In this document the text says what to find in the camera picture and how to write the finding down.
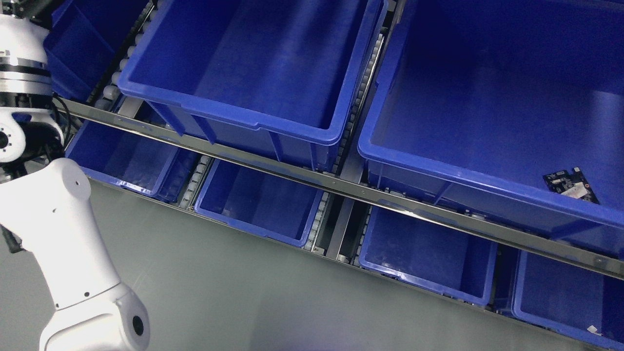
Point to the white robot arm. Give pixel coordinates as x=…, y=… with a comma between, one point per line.
x=45, y=202

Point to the blue bin lower middle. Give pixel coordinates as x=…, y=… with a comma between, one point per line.
x=259, y=203

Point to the blue bin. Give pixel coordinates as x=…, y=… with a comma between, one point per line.
x=429, y=256
x=126, y=160
x=572, y=301
x=259, y=203

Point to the blue bin middle shelf centre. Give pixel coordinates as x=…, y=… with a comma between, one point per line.
x=275, y=78

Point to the blue bin shelf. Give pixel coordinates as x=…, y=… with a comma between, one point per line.
x=477, y=99
x=275, y=78
x=84, y=40

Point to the metal shelf rack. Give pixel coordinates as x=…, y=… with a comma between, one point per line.
x=349, y=176

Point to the blue bin middle shelf right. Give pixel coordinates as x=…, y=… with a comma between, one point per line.
x=477, y=99

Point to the blue bin middle shelf left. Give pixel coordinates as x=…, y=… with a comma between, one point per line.
x=84, y=40

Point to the blue bin lower right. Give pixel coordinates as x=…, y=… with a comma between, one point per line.
x=429, y=256

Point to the blue bin lower left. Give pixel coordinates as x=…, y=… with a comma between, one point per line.
x=126, y=160

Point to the black circuit board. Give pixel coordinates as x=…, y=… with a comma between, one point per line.
x=571, y=184

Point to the blue bin bottom far right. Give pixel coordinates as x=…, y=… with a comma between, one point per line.
x=572, y=301

